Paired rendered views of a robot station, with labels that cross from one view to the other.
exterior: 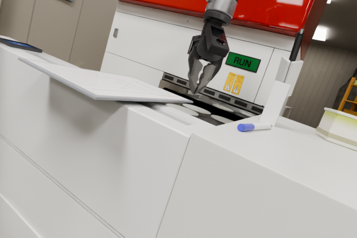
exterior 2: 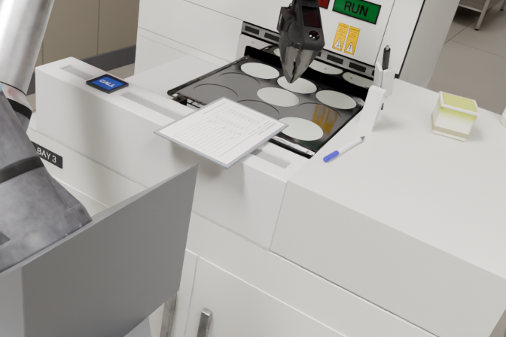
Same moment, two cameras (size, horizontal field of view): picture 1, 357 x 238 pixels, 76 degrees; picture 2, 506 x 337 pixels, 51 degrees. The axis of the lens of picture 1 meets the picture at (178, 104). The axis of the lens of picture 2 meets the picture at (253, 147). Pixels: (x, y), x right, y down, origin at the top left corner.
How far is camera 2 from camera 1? 0.63 m
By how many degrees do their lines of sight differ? 20
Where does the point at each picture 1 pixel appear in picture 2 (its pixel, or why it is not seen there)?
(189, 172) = (289, 201)
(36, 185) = not seen: hidden behind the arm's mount
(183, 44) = not seen: outside the picture
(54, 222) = (194, 237)
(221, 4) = not seen: outside the picture
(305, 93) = not seen: outside the picture
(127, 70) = (184, 17)
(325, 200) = (355, 212)
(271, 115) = (367, 121)
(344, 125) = (448, 117)
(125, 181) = (248, 207)
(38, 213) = not seen: hidden behind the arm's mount
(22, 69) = (138, 123)
